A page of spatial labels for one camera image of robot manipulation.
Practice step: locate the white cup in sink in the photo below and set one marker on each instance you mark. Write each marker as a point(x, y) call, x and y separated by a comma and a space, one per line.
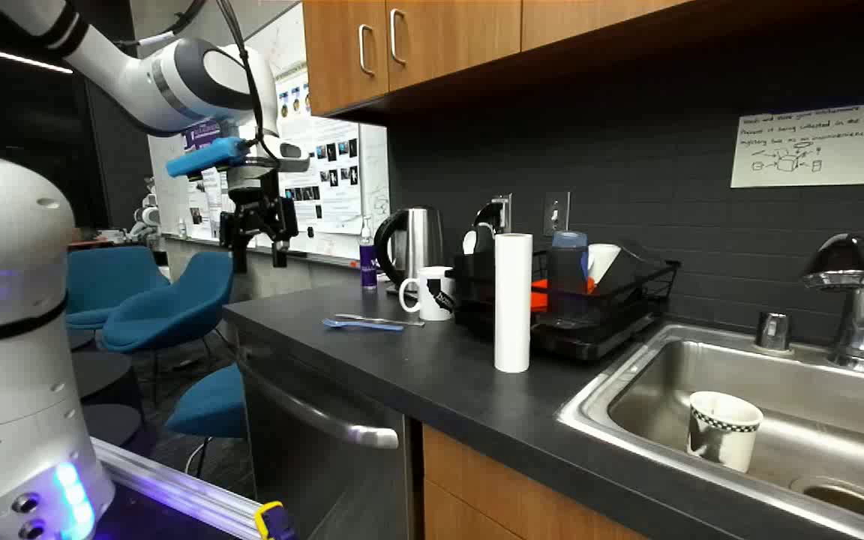
point(722, 428)

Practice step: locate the blue chair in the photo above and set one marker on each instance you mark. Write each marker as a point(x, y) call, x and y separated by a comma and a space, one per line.
point(178, 312)
point(213, 405)

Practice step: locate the blue tumbler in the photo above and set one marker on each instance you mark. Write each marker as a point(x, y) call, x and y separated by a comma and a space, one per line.
point(569, 264)

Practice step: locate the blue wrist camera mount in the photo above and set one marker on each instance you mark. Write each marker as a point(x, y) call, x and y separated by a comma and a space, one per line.
point(219, 151)

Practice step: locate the blue plastic fork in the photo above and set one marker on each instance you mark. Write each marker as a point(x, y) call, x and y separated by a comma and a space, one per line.
point(360, 326)

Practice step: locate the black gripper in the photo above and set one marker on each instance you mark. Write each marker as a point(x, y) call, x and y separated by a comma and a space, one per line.
point(260, 207)

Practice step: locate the chrome faucet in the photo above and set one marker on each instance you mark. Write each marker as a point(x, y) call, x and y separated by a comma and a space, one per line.
point(856, 289)

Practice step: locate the white mug with black pattern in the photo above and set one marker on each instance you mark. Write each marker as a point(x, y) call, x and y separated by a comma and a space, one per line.
point(430, 295)

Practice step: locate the white paper towel roll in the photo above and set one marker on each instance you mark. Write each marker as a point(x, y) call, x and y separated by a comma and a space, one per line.
point(511, 301)

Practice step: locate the black dish rack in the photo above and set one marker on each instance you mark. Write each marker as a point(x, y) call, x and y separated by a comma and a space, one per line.
point(632, 297)

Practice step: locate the stainless steel sink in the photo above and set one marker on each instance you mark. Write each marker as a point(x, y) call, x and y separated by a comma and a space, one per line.
point(781, 428)

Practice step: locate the white bowl in rack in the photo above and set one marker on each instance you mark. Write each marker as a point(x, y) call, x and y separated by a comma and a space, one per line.
point(600, 256)

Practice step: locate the white paper note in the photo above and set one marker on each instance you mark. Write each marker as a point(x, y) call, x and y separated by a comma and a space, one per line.
point(799, 147)

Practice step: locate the wooden upper cabinets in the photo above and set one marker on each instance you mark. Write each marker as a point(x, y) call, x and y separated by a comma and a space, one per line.
point(363, 49)

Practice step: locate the black electric kettle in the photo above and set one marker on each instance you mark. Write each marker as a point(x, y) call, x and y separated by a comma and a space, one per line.
point(402, 244)

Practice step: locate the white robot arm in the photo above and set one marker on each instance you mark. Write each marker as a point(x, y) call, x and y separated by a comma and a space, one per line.
point(52, 484)

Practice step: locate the wooden lower cabinet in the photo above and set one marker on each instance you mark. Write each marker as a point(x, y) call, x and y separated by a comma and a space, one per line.
point(468, 496)

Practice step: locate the stainless dishwasher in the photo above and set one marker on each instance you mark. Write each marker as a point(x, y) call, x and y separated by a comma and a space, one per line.
point(339, 464)

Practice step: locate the white poster board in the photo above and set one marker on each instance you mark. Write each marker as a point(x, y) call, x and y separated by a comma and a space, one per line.
point(342, 189)

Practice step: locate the small purple container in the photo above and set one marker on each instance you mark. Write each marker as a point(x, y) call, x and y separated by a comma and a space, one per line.
point(367, 269)

